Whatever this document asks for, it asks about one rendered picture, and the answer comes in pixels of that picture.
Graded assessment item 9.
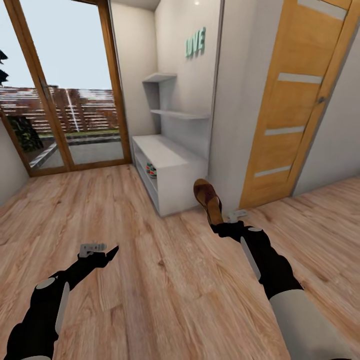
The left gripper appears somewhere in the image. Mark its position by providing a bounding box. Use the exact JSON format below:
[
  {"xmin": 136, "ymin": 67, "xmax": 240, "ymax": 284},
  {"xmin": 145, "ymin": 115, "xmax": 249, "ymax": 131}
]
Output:
[{"xmin": 72, "ymin": 246, "xmax": 119, "ymax": 278}]

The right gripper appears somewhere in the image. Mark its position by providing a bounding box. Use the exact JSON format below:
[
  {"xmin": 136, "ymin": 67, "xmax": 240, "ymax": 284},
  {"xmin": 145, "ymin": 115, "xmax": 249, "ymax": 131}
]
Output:
[{"xmin": 210, "ymin": 220, "xmax": 244, "ymax": 239}]

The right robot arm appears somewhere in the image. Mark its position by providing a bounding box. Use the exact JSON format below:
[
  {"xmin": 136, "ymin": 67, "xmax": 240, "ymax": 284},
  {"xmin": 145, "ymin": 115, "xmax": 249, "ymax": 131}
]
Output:
[{"xmin": 210, "ymin": 209, "xmax": 360, "ymax": 360}]

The sandal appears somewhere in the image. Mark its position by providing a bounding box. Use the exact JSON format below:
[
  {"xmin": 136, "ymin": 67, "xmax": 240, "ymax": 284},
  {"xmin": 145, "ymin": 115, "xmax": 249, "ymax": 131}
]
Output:
[{"xmin": 193, "ymin": 178, "xmax": 225, "ymax": 226}]

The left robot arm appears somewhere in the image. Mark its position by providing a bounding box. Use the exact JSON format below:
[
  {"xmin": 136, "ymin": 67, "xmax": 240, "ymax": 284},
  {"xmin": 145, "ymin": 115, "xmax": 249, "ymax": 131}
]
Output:
[{"xmin": 4, "ymin": 243, "xmax": 119, "ymax": 360}]

